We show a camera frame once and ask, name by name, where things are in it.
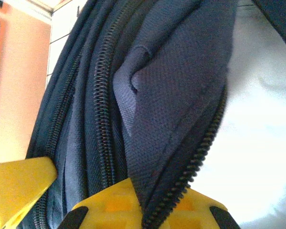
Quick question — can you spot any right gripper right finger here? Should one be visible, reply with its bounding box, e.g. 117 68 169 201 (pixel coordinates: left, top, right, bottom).
154 188 241 229

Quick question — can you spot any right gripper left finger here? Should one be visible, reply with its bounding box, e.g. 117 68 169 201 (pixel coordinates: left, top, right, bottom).
59 177 143 229

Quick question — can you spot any navy blue backpack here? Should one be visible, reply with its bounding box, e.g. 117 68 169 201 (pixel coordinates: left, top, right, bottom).
19 0 286 229

